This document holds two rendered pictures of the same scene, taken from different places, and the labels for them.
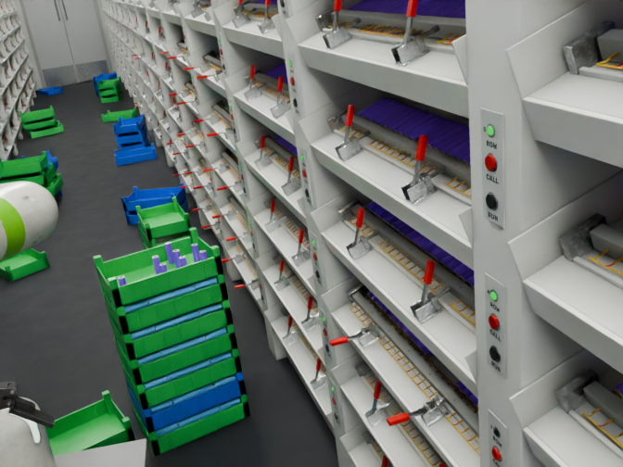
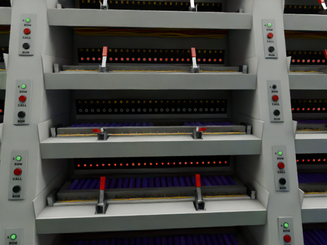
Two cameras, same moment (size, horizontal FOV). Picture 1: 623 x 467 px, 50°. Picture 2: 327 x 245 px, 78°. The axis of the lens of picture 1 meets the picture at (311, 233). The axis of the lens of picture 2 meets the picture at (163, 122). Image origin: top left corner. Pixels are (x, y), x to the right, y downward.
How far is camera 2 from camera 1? 1.21 m
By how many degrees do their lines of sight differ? 81
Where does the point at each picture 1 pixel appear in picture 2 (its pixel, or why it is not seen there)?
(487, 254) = (262, 11)
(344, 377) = (39, 209)
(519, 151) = not seen: outside the picture
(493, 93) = not seen: outside the picture
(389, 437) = (126, 209)
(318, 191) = (45, 43)
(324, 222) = (46, 67)
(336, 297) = (44, 130)
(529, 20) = not seen: outside the picture
